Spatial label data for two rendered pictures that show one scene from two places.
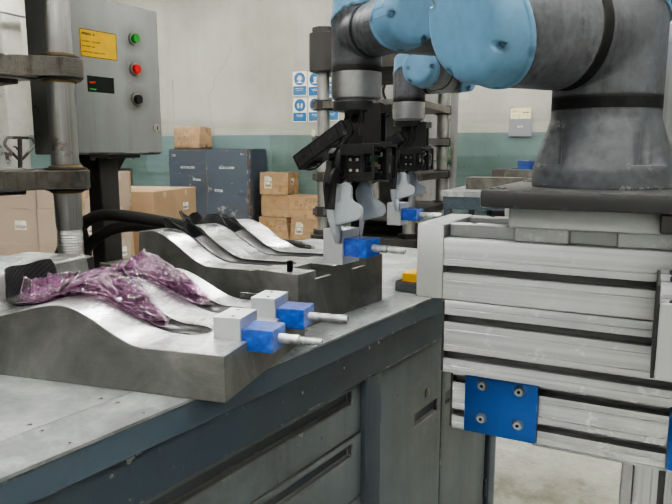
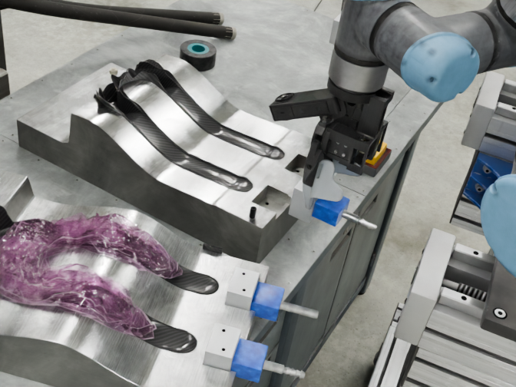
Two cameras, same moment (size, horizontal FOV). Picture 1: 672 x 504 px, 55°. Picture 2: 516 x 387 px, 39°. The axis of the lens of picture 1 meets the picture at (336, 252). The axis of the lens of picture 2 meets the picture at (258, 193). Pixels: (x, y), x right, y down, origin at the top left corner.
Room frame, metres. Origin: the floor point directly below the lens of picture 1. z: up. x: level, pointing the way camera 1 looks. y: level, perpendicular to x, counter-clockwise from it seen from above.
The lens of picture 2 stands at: (0.17, 0.22, 1.65)
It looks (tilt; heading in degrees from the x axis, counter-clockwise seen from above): 40 degrees down; 350
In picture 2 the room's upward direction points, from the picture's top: 10 degrees clockwise
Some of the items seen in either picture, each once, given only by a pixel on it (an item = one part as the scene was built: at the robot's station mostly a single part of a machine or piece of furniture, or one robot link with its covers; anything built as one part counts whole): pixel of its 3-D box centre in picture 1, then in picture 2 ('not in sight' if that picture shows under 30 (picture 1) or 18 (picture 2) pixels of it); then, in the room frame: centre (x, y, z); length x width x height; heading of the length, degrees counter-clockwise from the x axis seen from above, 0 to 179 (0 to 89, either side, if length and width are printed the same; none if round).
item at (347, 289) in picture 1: (236, 261); (176, 137); (1.22, 0.19, 0.87); 0.50 x 0.26 x 0.14; 56
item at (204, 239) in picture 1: (238, 237); (181, 120); (1.20, 0.18, 0.92); 0.35 x 0.16 x 0.09; 56
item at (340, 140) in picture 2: (360, 143); (351, 120); (0.98, -0.04, 1.09); 0.09 x 0.08 x 0.12; 57
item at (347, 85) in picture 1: (357, 88); (359, 66); (0.99, -0.03, 1.17); 0.08 x 0.08 x 0.05
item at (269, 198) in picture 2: (312, 277); (269, 207); (1.04, 0.04, 0.87); 0.05 x 0.05 x 0.04; 56
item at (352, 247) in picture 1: (367, 247); (336, 210); (0.98, -0.05, 0.93); 0.13 x 0.05 x 0.05; 57
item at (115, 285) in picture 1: (109, 281); (80, 260); (0.88, 0.32, 0.90); 0.26 x 0.18 x 0.08; 73
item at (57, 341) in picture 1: (106, 311); (77, 284); (0.88, 0.32, 0.86); 0.50 x 0.26 x 0.11; 73
